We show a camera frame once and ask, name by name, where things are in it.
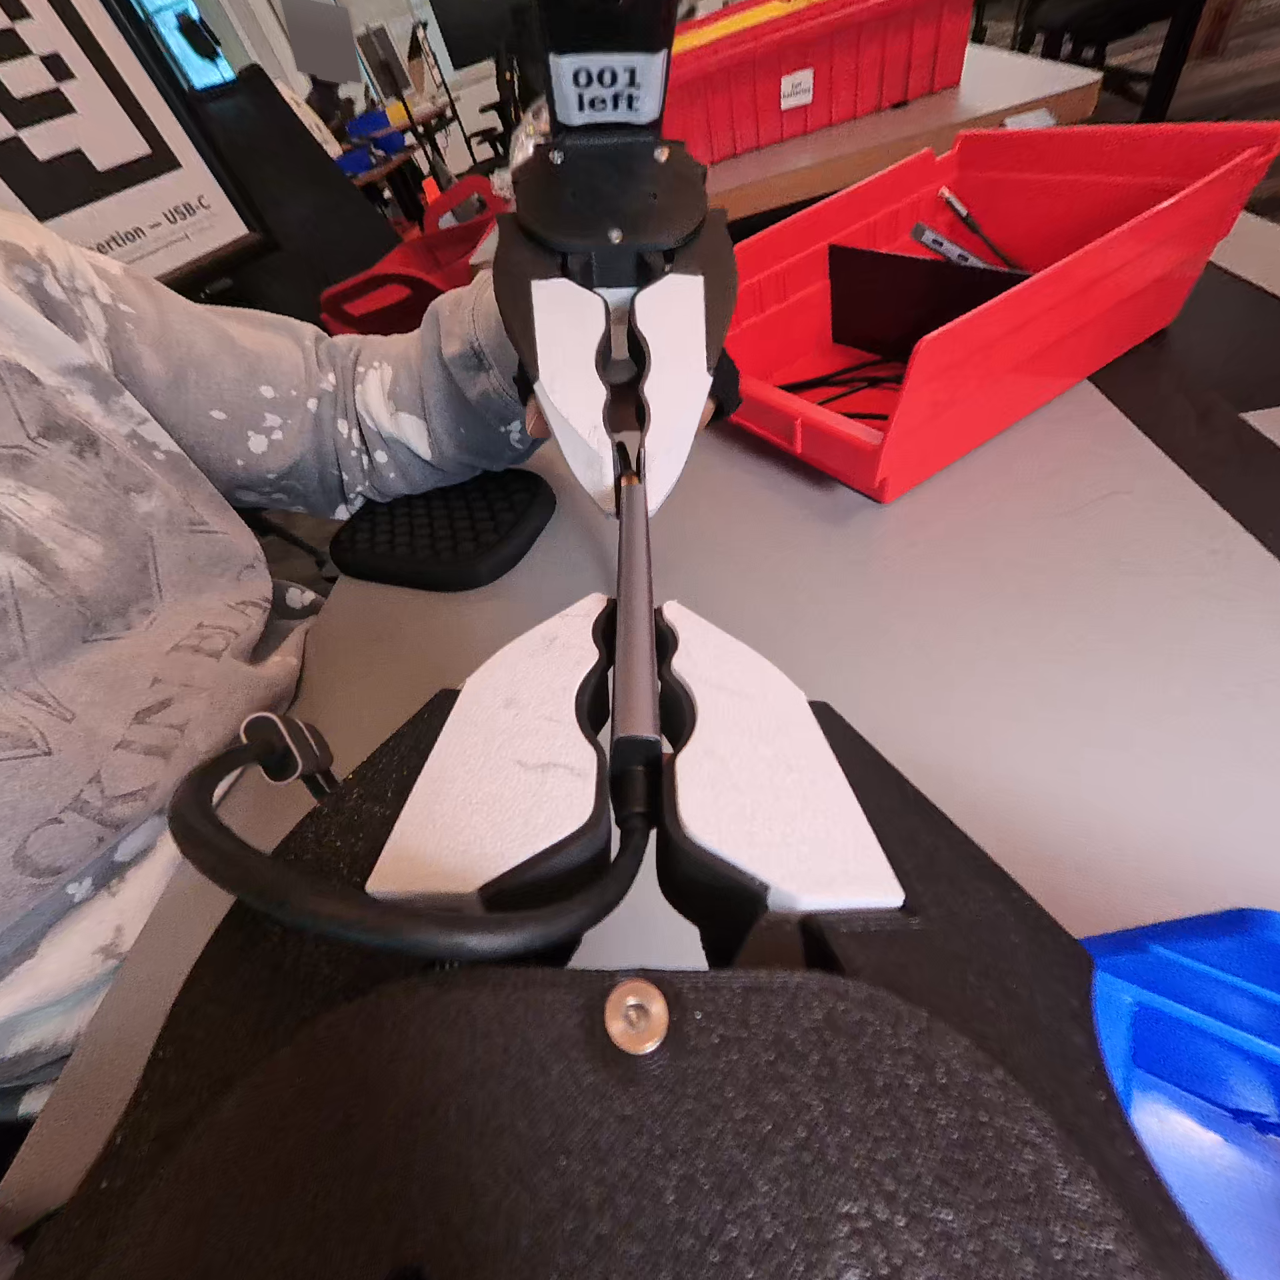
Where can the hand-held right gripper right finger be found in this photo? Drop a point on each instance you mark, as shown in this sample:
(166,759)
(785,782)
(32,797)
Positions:
(780,790)

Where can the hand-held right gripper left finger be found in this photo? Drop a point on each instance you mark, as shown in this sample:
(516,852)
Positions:
(500,780)

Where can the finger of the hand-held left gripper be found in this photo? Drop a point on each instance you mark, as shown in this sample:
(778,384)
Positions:
(570,380)
(679,380)

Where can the grey usb hub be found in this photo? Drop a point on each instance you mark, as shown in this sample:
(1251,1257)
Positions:
(949,246)
(635,620)

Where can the red plastic bin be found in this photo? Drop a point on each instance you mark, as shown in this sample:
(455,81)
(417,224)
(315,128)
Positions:
(999,399)

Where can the blue plastic bin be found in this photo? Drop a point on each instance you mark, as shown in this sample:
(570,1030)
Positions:
(1190,1050)

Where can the black elbow pad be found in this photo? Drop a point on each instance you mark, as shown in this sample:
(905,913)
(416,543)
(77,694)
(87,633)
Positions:
(440,531)

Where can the person's left hand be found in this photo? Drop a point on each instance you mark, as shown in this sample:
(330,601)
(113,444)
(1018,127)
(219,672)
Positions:
(536,419)

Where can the red felt tote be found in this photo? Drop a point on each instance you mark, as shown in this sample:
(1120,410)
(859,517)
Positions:
(399,270)

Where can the yellow plastic bin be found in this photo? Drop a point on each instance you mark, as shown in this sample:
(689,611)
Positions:
(739,15)

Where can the red ribbed crate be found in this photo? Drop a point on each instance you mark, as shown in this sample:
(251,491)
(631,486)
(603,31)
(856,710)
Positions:
(820,79)

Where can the black bin divider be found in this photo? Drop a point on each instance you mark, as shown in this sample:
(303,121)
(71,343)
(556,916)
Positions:
(920,300)

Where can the small tablet screen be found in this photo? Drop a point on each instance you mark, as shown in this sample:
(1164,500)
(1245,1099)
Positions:
(385,60)

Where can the person's grey spattered sweatshirt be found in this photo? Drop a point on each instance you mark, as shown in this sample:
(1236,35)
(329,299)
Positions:
(120,649)

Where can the framed white sign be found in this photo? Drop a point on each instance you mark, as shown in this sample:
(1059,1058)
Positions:
(99,150)

